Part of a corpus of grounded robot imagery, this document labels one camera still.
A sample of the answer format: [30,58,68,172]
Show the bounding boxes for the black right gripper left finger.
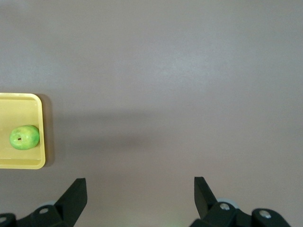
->
[16,177,88,227]

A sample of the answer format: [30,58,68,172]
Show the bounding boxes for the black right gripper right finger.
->
[189,176,251,227]

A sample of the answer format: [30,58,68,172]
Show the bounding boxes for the green apple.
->
[9,124,40,151]

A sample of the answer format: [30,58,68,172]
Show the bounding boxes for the yellow plastic tray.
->
[0,93,46,170]

